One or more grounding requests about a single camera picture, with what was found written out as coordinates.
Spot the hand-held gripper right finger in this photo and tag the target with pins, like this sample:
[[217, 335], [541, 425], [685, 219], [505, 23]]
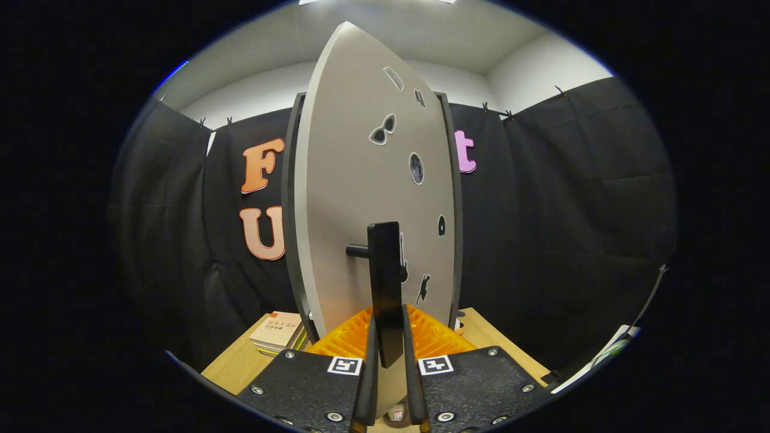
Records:
[[410, 385]]

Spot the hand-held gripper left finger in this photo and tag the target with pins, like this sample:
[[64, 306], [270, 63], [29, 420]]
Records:
[[371, 385]]

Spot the brown fuzzy shoe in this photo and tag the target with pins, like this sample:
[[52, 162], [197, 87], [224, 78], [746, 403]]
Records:
[[397, 415]]

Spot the dark grey shoe cabinet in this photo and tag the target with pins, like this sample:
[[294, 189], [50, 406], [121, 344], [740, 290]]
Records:
[[290, 210]]

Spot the beige shoe cabinet door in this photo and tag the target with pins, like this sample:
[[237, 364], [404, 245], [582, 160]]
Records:
[[349, 180]]

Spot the beige book orange label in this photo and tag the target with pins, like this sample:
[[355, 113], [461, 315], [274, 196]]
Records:
[[277, 329]]

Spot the dark stand with white parts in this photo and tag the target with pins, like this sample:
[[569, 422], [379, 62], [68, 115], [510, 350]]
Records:
[[607, 349]]

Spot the black backdrop cloth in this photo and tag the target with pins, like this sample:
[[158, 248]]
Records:
[[571, 228]]

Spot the wide ceiling light panel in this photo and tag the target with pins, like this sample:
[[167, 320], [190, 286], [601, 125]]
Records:
[[313, 2]]

